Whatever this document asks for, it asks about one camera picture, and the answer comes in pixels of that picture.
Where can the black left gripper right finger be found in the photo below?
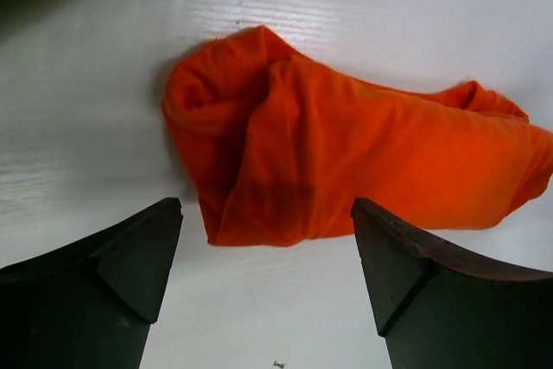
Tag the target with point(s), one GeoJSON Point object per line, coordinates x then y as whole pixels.
{"type": "Point", "coordinates": [439, 305]}

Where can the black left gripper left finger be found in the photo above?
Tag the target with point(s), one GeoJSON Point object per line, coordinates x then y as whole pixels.
{"type": "Point", "coordinates": [90, 304]}

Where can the orange t shirt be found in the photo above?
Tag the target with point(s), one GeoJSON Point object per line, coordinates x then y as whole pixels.
{"type": "Point", "coordinates": [279, 146]}

